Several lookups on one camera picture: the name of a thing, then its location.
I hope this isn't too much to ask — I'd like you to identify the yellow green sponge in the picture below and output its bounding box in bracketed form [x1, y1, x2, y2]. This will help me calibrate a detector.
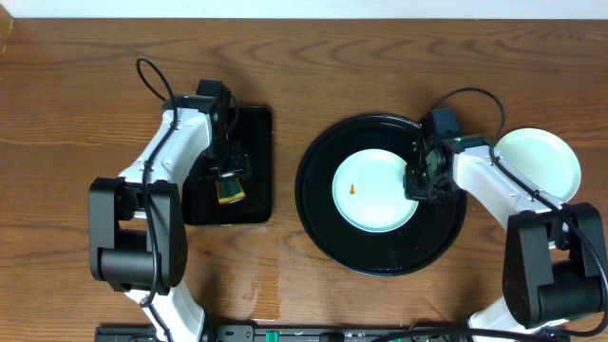
[216, 178, 246, 205]

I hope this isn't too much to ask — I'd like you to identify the light blue plate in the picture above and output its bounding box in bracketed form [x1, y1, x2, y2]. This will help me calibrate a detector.
[497, 128, 581, 201]
[332, 149, 418, 234]

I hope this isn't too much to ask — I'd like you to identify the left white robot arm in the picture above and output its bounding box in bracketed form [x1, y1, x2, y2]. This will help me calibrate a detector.
[88, 91, 248, 341]

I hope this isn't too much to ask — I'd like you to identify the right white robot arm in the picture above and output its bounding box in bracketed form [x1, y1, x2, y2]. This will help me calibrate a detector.
[404, 132, 607, 337]

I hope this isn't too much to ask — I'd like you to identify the round black tray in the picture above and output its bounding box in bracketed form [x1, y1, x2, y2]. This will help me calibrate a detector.
[295, 114, 466, 276]

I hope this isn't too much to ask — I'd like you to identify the black rectangular tray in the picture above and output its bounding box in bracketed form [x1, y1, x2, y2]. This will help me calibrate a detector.
[181, 106, 273, 225]

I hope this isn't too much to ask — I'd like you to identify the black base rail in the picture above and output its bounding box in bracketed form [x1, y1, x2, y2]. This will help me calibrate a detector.
[93, 322, 571, 342]

